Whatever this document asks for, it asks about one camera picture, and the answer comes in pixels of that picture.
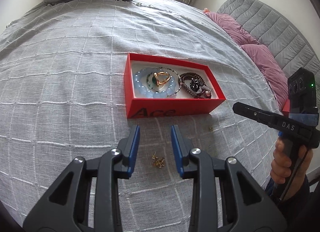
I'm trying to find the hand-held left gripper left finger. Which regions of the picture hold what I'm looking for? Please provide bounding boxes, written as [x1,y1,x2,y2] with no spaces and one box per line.
[22,124,141,232]

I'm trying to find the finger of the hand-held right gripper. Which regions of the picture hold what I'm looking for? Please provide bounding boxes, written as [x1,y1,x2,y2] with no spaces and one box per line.
[232,102,280,129]

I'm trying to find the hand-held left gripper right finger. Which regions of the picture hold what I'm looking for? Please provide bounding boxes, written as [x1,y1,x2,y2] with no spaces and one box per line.
[170,124,288,232]

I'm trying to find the gold earrings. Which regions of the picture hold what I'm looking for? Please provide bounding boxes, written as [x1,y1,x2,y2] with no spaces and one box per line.
[151,151,166,169]

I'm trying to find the red cardboard box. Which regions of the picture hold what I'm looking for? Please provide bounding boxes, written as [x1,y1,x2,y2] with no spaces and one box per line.
[124,52,227,119]

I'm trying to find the dark red bead necklace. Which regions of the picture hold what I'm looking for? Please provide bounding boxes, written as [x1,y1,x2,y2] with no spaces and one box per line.
[178,72,213,99]

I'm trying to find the light blue bead bracelet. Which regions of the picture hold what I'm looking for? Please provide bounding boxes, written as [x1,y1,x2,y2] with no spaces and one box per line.
[134,67,178,99]

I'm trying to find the thin dark seed-bead bracelet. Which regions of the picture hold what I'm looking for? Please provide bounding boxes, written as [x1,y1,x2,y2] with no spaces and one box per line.
[146,66,181,95]

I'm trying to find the gold triangular ornament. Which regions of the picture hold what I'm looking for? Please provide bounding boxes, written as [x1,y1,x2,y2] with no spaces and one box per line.
[153,71,172,86]

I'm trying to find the person's right forearm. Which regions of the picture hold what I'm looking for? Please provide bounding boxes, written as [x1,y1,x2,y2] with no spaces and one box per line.
[265,172,312,207]

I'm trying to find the person's right hand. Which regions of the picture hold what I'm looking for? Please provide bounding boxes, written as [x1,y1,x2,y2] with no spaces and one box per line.
[270,137,314,187]

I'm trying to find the grey quilted headboard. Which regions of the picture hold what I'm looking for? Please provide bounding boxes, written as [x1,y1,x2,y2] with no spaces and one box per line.
[216,0,320,92]

